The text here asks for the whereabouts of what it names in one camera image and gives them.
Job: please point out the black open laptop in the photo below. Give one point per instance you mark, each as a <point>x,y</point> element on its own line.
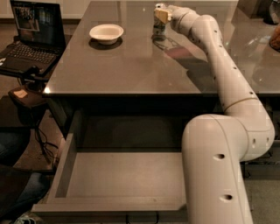
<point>40,38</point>

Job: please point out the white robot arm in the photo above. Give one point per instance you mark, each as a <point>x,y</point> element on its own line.
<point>213,146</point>

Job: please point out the black drawer handle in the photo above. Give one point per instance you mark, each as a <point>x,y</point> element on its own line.
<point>138,218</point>

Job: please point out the open grey top drawer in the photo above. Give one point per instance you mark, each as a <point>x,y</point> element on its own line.
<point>111,166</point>

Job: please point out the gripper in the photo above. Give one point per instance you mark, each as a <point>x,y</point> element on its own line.
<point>175,12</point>

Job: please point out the white sneaker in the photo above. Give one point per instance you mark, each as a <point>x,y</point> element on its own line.
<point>24,219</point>

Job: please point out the person's jeans leg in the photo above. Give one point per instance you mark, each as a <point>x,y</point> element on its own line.
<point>19,190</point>

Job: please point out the white paper bowl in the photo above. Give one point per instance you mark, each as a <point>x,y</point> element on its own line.
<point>106,34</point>

